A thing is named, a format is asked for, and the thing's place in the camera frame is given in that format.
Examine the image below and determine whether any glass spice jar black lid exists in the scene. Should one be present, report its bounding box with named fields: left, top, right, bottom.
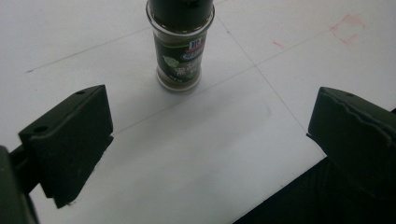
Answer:
left=145, top=0, right=216, bottom=92

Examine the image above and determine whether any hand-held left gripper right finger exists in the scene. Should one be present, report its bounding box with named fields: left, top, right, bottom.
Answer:
left=306, top=86, right=396, bottom=200

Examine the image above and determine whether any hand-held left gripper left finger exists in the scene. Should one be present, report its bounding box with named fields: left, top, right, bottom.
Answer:
left=8, top=84, right=115, bottom=209

